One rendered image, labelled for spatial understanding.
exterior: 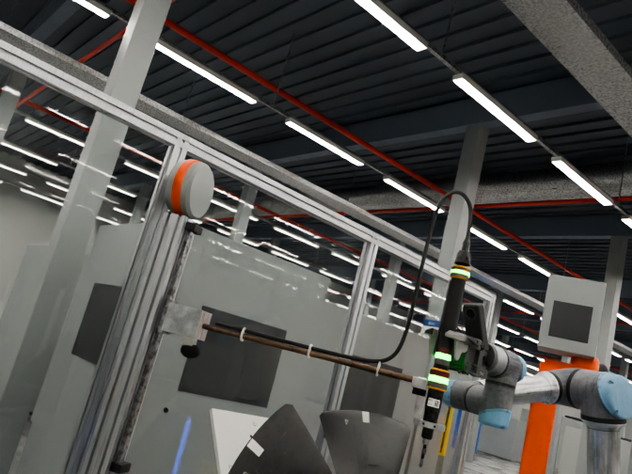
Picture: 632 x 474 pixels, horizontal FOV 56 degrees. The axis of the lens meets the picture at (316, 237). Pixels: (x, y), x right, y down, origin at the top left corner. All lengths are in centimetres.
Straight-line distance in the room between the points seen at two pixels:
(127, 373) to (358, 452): 58
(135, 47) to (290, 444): 489
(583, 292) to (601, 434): 356
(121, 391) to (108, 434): 10
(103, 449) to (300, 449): 52
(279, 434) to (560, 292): 433
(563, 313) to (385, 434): 395
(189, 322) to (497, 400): 78
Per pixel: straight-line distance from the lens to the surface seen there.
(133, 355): 153
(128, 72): 570
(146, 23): 591
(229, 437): 151
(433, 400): 137
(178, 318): 150
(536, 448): 545
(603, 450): 188
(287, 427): 124
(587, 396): 186
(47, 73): 163
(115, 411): 154
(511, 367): 157
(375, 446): 147
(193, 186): 154
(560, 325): 532
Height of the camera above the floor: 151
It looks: 12 degrees up
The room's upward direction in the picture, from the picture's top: 15 degrees clockwise
